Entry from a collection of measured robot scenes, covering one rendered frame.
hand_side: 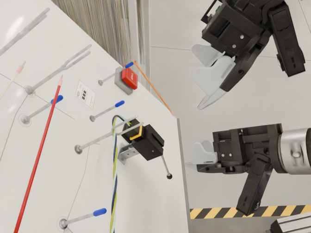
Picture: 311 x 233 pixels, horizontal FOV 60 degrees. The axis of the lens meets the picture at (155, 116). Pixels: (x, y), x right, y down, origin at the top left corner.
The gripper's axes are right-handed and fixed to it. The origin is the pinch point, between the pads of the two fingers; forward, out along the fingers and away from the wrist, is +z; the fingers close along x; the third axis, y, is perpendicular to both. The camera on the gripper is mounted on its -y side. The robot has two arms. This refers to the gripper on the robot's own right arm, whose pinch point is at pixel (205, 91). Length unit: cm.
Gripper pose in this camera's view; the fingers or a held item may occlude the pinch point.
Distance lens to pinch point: 47.2
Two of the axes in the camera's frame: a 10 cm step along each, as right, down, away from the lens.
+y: -8.6, -4.4, -2.4
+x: -1.1, 6.3, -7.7
